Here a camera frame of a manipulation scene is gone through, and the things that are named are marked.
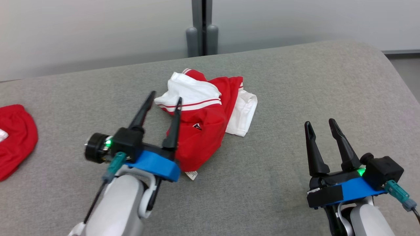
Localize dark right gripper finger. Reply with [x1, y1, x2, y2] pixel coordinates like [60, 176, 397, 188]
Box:
[304, 121, 330, 177]
[328, 118, 362, 171]

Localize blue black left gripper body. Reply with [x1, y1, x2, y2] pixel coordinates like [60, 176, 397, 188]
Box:
[85, 133, 181, 182]

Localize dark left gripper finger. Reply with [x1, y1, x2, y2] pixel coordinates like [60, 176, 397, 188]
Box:
[162, 97, 183, 152]
[128, 91, 156, 131]

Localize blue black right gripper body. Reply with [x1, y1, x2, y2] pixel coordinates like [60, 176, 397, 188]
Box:
[307, 169, 388, 209]

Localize red white jersey shirt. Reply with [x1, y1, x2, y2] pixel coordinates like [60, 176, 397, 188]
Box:
[154, 68, 258, 181]

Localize red white-trimmed shorts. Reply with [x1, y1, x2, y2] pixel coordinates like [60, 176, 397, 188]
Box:
[0, 104, 38, 182]

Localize left teal-plug black cable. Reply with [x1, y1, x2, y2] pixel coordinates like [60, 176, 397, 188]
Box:
[83, 151, 127, 225]

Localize teal-plug black cable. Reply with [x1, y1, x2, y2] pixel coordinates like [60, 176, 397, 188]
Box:
[83, 151, 127, 225]
[384, 180, 420, 225]

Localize right teal-plug black cable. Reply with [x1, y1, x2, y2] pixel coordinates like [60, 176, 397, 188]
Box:
[384, 180, 420, 225]

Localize grey partition post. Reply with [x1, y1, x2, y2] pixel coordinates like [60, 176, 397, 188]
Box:
[186, 0, 219, 58]

